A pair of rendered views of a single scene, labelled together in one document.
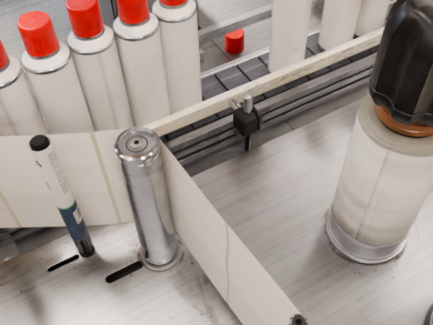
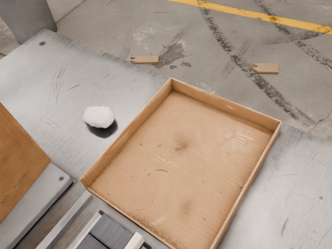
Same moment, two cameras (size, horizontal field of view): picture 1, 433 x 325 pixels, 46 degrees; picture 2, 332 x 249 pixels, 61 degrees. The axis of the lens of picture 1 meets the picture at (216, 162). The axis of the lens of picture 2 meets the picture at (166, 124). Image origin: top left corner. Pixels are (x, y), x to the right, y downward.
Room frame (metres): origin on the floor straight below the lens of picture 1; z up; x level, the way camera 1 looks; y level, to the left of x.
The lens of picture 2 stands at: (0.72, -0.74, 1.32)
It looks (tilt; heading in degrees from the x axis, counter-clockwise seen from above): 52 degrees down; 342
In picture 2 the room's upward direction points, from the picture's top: 11 degrees counter-clockwise
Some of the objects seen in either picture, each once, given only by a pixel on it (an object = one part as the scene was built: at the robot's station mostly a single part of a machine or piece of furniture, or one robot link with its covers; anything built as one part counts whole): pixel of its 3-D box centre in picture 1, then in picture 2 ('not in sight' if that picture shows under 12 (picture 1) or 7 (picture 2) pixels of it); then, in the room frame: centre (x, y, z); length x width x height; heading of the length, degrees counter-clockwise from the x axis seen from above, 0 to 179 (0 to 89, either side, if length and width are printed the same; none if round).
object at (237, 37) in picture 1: (234, 39); not in sight; (0.70, -0.04, 0.85); 0.03 x 0.03 x 0.03
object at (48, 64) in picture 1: (60, 95); not in sight; (0.43, 0.18, 0.98); 0.05 x 0.05 x 0.20
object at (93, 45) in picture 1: (100, 77); not in sight; (0.46, 0.13, 0.98); 0.05 x 0.05 x 0.20
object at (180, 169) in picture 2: not in sight; (183, 154); (0.98, -0.85, 0.85); 0.30 x 0.26 x 0.04; 118
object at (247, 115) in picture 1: (247, 127); not in sight; (0.46, -0.04, 0.89); 0.03 x 0.03 x 0.12; 28
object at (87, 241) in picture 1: (66, 204); not in sight; (0.29, 0.15, 0.97); 0.02 x 0.02 x 0.19
